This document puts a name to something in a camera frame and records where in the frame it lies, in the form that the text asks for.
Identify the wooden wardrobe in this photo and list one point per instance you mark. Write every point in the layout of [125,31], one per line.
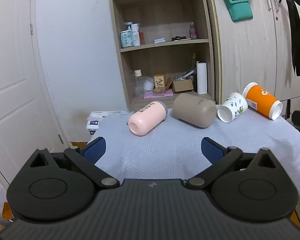
[240,55]

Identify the white tissue pack blue label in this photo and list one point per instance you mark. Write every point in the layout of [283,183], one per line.
[92,126]

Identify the white green pump bottle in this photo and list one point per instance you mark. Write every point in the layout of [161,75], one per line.
[126,38]

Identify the black ribbon bow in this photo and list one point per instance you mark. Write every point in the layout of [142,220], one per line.
[296,30]

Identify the white tall bottle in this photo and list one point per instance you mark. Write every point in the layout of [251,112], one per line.
[135,36]

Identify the floral print wooden box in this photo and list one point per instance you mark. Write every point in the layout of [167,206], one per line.
[159,82]

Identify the grey quilted table cloth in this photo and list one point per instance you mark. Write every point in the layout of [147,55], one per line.
[165,150]

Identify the green hanging pouch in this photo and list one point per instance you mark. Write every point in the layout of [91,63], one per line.
[237,7]

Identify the orange paper cup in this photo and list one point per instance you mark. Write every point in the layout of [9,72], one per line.
[261,97]

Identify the black flat case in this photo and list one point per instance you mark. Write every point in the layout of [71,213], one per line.
[181,38]

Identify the white flat tin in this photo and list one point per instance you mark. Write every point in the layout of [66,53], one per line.
[159,40]

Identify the pink cup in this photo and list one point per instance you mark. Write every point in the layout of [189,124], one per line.
[146,117]

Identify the taupe cup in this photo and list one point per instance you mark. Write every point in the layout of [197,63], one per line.
[193,110]

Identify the door hinge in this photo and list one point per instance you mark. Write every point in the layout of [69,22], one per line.
[61,139]
[31,28]

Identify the cardboard box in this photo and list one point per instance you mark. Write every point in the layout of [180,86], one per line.
[183,86]

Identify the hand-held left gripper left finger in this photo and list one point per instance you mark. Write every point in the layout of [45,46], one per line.
[95,148]

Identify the white paper roll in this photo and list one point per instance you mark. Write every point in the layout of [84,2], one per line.
[202,78]

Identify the clear bottle with beige cap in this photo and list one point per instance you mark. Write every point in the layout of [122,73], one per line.
[138,82]

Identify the small red tube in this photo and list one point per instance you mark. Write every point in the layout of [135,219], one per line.
[142,38]

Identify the white crumpled bag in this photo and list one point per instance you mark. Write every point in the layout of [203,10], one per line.
[148,84]

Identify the pink jar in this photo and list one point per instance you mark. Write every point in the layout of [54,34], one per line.
[193,32]

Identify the wooden bookcase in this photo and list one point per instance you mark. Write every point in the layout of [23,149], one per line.
[162,12]

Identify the white door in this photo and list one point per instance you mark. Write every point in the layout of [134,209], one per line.
[15,80]

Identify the white cactus print paper cup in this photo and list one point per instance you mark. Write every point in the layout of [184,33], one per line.
[235,105]

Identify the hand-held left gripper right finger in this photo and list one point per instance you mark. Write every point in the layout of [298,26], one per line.
[211,150]

